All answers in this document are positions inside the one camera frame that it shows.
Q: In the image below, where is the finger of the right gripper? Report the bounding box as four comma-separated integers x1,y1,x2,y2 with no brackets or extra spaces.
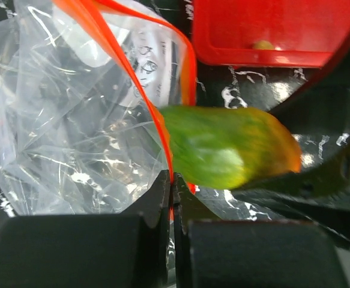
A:
232,143,350,250

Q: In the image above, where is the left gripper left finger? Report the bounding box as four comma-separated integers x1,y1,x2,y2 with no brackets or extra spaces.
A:
0,170,171,287

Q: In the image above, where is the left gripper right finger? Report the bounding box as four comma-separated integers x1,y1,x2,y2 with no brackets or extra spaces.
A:
172,174,349,287

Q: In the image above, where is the orange green toy mango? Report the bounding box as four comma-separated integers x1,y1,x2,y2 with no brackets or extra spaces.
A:
159,106,301,190

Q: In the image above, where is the yellow toy lemon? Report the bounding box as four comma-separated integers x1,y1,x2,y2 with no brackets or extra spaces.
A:
252,40,276,50

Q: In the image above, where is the orange zip top bag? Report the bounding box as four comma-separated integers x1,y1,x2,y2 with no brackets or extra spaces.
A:
0,1,196,217

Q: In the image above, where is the red plastic tray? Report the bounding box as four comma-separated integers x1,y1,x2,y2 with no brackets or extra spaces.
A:
192,0,350,68

